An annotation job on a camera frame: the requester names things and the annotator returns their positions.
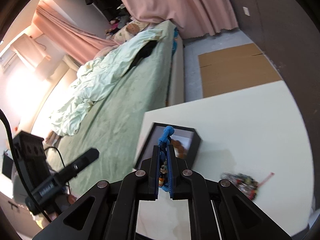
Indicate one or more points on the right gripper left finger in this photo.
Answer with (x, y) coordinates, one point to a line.
(150, 184)

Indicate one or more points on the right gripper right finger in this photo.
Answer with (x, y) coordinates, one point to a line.
(178, 188)

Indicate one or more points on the black jewelry box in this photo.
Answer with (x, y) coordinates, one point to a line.
(186, 142)

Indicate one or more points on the pile of mixed jewelry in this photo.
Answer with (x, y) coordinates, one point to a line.
(246, 184)

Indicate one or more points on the green bed mattress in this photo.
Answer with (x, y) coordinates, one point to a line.
(112, 125)

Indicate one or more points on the light green duvet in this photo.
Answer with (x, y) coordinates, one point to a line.
(95, 81)

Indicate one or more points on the flat cardboard sheet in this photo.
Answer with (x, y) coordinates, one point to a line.
(235, 68)

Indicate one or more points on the pink window curtain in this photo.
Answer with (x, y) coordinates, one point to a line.
(79, 44)

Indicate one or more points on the black cloth on bed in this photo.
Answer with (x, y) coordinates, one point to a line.
(144, 53)

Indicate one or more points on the patterned pillow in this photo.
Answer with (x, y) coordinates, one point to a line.
(131, 30)

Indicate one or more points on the pink curtain by wall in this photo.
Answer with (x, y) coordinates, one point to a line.
(194, 18)

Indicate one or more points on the white wall socket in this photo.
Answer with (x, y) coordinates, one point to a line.
(246, 11)

